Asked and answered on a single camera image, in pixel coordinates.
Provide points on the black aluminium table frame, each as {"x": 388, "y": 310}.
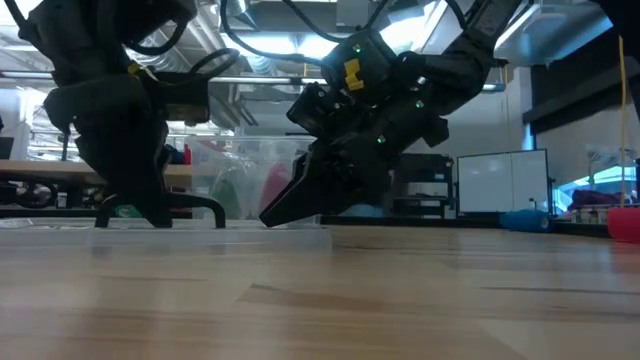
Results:
{"x": 450, "y": 221}

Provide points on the clear plastic storage bin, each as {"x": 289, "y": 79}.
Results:
{"x": 240, "y": 170}

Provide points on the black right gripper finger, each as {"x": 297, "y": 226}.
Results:
{"x": 310, "y": 195}

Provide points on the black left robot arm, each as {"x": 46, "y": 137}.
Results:
{"x": 85, "y": 30}

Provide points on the wooden workbench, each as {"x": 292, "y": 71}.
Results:
{"x": 40, "y": 172}

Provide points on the black shelf unit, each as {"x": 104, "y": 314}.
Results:
{"x": 425, "y": 185}

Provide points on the black pipe frame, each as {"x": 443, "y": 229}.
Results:
{"x": 65, "y": 147}

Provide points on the purple cloth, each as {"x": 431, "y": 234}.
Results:
{"x": 595, "y": 198}

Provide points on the small green object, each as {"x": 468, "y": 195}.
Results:
{"x": 226, "y": 197}

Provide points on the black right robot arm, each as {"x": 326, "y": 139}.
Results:
{"x": 470, "y": 50}

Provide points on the whiteboard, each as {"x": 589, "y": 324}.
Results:
{"x": 500, "y": 182}

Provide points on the pink elastic bandage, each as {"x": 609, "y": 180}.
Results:
{"x": 275, "y": 185}

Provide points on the black cluttered desk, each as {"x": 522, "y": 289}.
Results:
{"x": 580, "y": 214}

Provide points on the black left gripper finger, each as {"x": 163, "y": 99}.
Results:
{"x": 130, "y": 170}
{"x": 200, "y": 202}

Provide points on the red box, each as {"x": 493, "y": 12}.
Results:
{"x": 187, "y": 155}

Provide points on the long linear ceiling light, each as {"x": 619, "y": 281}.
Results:
{"x": 260, "y": 80}

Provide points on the dark blue bag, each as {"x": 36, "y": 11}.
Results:
{"x": 172, "y": 155}

